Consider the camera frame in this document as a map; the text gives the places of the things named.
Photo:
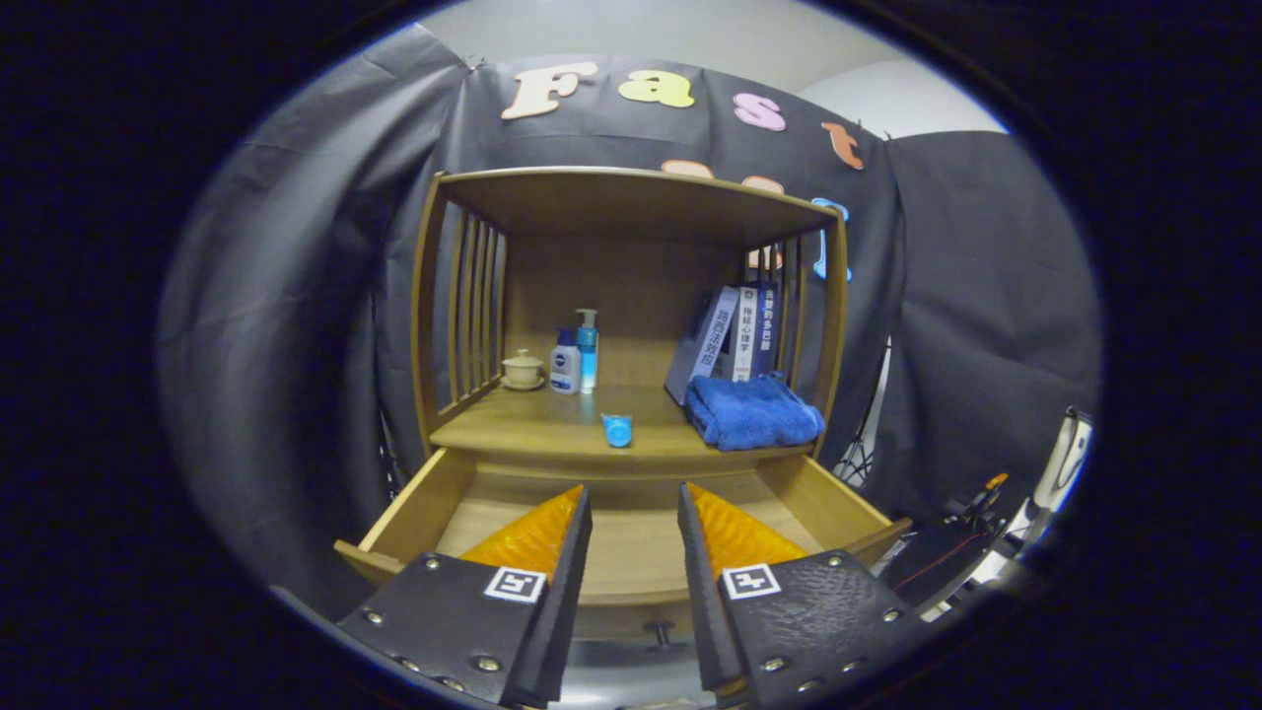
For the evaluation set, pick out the dark blue spine book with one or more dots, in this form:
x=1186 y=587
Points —
x=767 y=330

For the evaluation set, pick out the cream lidded teacup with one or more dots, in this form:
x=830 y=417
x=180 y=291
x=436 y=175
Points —
x=523 y=373

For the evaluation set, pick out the tripod stand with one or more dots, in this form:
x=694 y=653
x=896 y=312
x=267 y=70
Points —
x=860 y=459

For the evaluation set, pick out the black backdrop cloth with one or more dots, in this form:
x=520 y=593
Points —
x=986 y=296

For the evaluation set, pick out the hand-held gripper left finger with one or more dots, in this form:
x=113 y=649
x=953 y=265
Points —
x=562 y=611

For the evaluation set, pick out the grey spine book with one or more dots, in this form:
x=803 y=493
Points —
x=712 y=335

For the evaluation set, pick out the wooden cabinet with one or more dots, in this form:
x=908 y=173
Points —
x=631 y=286

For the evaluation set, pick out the white spine book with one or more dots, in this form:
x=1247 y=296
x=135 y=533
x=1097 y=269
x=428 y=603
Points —
x=745 y=340

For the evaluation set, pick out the wooden countertop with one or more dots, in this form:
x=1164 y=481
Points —
x=552 y=424

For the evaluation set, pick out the blue capped tube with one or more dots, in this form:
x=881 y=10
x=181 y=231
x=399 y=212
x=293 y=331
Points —
x=617 y=432

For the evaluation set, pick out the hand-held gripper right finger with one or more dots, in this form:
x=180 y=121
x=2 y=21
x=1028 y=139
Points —
x=705 y=611

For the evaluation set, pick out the white lotion bottle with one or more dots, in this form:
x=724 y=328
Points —
x=565 y=370

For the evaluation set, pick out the blue pump bottle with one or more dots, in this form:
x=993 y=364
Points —
x=588 y=355

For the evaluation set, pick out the blue folded towel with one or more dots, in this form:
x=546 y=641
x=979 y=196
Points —
x=754 y=414

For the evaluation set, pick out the orange and black clamp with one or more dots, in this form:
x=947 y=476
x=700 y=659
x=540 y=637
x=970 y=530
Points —
x=986 y=493

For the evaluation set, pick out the wooden drawer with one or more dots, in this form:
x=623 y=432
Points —
x=631 y=552

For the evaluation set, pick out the white and black device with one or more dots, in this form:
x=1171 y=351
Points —
x=1070 y=454

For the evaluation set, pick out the black round table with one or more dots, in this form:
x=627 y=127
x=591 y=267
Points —
x=937 y=562

